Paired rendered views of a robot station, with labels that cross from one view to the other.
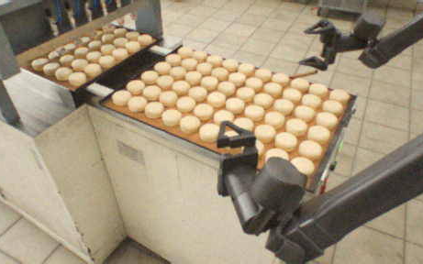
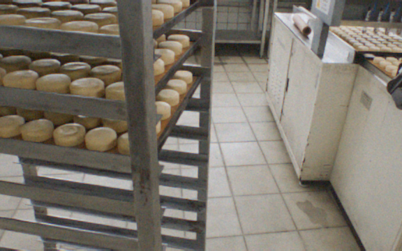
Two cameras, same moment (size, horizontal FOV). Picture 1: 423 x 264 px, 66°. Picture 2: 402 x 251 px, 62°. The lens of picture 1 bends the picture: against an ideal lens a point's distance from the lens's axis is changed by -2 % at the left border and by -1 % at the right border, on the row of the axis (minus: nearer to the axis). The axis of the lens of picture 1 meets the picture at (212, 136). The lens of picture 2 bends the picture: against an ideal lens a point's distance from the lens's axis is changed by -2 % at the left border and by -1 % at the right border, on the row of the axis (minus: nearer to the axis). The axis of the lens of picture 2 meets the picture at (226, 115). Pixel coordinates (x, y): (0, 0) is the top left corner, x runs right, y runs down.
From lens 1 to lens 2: 89 cm
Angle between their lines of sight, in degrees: 45
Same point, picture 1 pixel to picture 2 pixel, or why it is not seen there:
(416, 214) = not seen: outside the picture
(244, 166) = not seen: outside the picture
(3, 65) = (334, 19)
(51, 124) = (336, 62)
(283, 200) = not seen: outside the picture
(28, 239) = (275, 150)
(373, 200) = not seen: outside the picture
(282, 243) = (398, 93)
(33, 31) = (356, 15)
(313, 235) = not seen: outside the picture
